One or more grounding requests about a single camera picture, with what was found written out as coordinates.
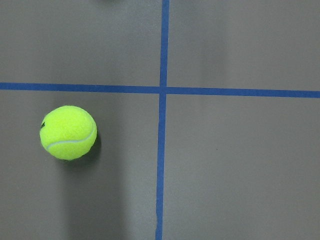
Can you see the yellow tennis ball with logo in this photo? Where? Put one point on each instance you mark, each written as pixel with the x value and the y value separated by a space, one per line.
pixel 68 132

